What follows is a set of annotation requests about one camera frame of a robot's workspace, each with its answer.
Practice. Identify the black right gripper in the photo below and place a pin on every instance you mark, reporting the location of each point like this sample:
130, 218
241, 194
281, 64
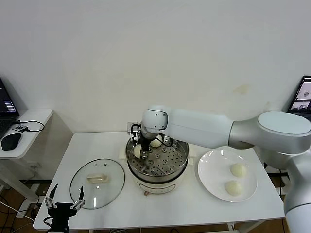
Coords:
146, 142

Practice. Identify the white steamed baozi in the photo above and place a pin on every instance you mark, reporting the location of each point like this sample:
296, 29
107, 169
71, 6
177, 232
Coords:
157, 144
233, 188
136, 152
238, 170

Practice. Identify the white round plate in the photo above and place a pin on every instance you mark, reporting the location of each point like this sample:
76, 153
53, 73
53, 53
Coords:
213, 170

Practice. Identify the stainless steel steamer tray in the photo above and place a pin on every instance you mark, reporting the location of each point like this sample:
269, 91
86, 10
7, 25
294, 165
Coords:
170, 167

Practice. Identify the black laptop dark screen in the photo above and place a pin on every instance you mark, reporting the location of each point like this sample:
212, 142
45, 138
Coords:
6, 104

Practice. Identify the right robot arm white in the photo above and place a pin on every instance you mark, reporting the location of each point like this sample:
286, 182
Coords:
199, 131

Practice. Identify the grey laptop bright screen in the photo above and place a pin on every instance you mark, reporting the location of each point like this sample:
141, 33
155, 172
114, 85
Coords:
301, 97

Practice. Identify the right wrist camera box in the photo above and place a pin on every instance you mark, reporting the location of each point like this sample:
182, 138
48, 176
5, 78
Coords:
134, 132

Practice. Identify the black computer mouse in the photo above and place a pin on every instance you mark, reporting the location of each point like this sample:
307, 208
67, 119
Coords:
11, 142

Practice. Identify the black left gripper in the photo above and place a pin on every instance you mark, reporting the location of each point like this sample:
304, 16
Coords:
60, 213

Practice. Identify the cream electric cooker pot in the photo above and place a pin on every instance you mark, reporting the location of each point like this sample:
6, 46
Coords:
158, 187

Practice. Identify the white side desk rounded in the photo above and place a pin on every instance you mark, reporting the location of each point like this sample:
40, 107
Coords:
34, 140

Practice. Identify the small black usb device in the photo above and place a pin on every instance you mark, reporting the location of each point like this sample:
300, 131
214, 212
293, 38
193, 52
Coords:
20, 128

